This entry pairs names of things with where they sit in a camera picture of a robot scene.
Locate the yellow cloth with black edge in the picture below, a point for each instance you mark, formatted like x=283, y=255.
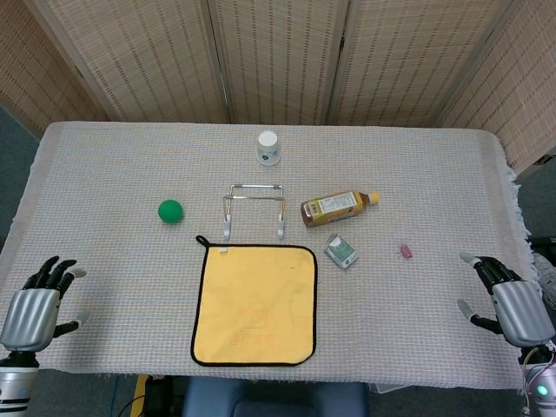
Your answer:
x=256, y=304

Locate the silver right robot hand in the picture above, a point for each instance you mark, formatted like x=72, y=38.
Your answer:
x=521, y=313

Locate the tea bottle with yellow label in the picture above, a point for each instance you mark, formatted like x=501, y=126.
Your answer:
x=330, y=209

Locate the green ball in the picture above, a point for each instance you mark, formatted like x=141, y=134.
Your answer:
x=170, y=212

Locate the small pink clip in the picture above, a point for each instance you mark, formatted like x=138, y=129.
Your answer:
x=405, y=252

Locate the beige woven tablecloth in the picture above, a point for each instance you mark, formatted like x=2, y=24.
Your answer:
x=130, y=269

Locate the white paper cup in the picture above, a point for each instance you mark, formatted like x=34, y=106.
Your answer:
x=267, y=150

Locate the blue padded seat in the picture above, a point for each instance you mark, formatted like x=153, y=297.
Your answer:
x=273, y=397

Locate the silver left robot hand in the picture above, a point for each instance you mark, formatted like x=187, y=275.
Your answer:
x=30, y=317

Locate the green and white small pack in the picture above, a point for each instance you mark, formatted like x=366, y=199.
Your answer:
x=343, y=254

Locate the woven folding screen panel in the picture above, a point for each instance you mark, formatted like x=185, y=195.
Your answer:
x=404, y=56
x=278, y=56
x=26, y=65
x=143, y=56
x=521, y=87

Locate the white sneaker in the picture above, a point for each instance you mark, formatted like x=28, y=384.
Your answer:
x=546, y=269

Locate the black box under table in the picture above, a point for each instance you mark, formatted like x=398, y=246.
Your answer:
x=160, y=399

